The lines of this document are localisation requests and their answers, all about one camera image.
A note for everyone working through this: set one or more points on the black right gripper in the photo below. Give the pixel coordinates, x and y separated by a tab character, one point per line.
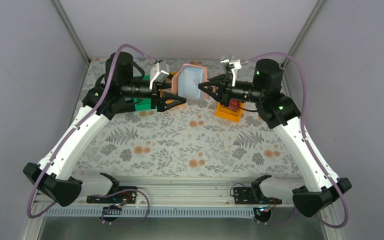
225	88

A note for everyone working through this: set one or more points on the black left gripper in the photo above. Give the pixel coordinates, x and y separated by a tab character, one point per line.
160	94

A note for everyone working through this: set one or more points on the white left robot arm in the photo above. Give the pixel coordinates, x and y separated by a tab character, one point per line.
112	94

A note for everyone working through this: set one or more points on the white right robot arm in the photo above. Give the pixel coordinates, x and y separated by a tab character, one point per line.
319	186

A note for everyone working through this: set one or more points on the yellow storage bin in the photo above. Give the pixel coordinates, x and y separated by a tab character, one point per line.
175	102

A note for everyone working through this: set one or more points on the green storage bin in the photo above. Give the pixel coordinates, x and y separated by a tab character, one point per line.
142	99

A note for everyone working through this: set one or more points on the orange storage bin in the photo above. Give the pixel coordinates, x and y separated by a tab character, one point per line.
225	113

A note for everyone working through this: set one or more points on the floral tablecloth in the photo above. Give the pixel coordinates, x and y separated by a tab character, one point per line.
187	141

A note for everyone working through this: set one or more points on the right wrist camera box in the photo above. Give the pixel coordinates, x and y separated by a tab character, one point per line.
231	66

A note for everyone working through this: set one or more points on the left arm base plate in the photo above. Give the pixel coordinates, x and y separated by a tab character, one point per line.
128	196

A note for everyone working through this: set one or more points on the aluminium mounting rail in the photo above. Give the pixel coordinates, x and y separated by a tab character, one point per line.
193	197

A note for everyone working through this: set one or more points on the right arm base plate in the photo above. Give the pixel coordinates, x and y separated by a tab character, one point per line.
255	197

